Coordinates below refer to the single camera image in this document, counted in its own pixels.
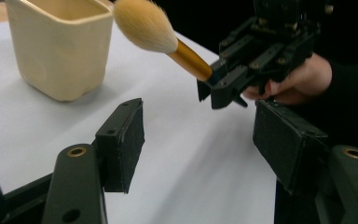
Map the white board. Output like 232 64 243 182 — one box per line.
0 21 278 224

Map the beige square cup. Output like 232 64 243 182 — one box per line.
4 0 115 103

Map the makeup brush with black handle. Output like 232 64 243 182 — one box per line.
113 0 249 109

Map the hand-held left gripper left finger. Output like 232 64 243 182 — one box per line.
94 97 146 194

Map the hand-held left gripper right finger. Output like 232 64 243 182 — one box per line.
252 99 330 196

